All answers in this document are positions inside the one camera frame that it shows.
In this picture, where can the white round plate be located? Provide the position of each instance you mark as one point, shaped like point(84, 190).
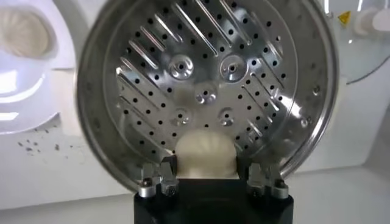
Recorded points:
point(30, 100)

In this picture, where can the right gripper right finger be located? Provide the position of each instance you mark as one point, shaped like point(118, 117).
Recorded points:
point(262, 179)

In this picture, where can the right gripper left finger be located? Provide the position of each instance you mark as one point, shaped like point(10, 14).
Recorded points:
point(166, 176)

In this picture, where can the perforated steel steamer basket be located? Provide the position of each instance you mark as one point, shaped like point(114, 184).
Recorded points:
point(152, 76)

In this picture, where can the white steamed baozi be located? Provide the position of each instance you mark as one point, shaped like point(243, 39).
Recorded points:
point(207, 152)
point(24, 33)

